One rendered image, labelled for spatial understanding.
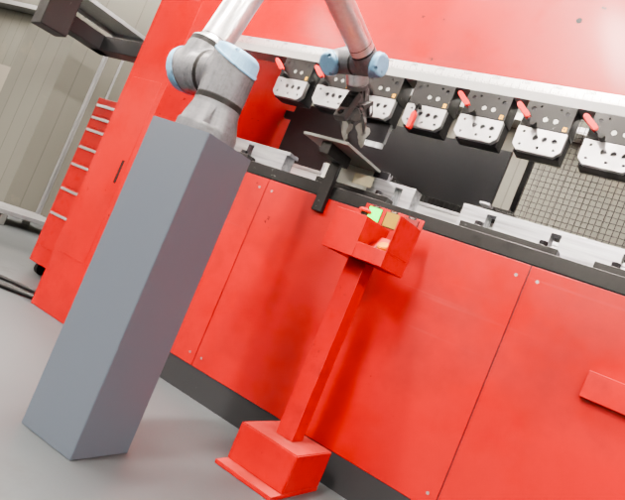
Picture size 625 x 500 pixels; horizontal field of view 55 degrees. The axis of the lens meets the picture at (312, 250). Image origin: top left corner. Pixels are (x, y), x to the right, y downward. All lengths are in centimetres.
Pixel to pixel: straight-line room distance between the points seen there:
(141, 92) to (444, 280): 151
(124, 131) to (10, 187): 371
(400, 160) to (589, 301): 127
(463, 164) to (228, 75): 140
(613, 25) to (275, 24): 129
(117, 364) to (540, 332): 108
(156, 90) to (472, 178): 135
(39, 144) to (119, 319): 500
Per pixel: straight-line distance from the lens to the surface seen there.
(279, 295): 203
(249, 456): 172
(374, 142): 220
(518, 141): 199
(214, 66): 147
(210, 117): 142
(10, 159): 638
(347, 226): 167
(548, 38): 214
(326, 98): 233
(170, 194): 136
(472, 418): 174
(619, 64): 206
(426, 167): 266
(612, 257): 186
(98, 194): 261
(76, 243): 263
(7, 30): 1030
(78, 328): 146
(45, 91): 635
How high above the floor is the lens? 58
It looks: 2 degrees up
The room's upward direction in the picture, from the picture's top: 23 degrees clockwise
